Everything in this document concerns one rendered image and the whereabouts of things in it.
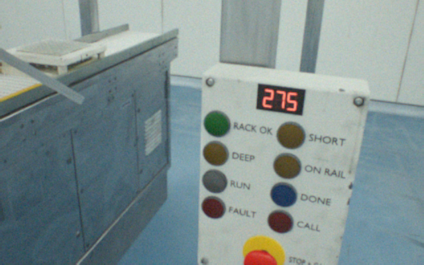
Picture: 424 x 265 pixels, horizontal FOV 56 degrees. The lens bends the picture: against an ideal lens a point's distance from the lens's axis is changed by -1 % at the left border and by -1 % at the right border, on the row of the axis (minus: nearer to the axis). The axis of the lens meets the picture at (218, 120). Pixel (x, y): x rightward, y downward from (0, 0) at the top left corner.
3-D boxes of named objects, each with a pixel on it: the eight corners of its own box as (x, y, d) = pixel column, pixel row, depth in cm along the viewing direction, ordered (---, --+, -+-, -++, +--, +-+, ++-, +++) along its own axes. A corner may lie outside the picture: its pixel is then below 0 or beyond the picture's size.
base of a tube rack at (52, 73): (65, 83, 123) (63, 75, 122) (0, 73, 129) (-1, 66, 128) (108, 64, 145) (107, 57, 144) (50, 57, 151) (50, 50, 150)
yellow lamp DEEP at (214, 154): (225, 169, 45) (226, 146, 44) (202, 164, 46) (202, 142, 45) (227, 165, 46) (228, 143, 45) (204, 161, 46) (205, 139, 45)
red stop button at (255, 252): (274, 288, 46) (277, 260, 45) (240, 279, 47) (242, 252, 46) (280, 262, 50) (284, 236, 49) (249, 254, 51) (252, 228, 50)
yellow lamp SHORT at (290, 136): (302, 152, 42) (305, 127, 40) (275, 148, 42) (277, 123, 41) (303, 148, 42) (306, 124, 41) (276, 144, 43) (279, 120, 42)
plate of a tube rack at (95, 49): (63, 67, 121) (62, 60, 120) (-3, 58, 127) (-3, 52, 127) (107, 50, 143) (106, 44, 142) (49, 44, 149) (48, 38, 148)
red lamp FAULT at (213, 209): (222, 222, 48) (223, 203, 47) (200, 217, 48) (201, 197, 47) (224, 218, 48) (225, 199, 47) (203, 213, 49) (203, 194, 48)
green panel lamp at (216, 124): (226, 139, 44) (228, 115, 43) (203, 135, 44) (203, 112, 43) (228, 136, 44) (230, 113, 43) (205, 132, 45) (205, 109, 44)
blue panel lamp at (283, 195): (294, 211, 44) (297, 189, 43) (269, 205, 45) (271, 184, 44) (295, 207, 45) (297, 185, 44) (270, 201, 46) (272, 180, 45)
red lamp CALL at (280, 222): (290, 237, 46) (293, 216, 45) (266, 232, 46) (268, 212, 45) (291, 232, 46) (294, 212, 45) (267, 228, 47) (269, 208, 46)
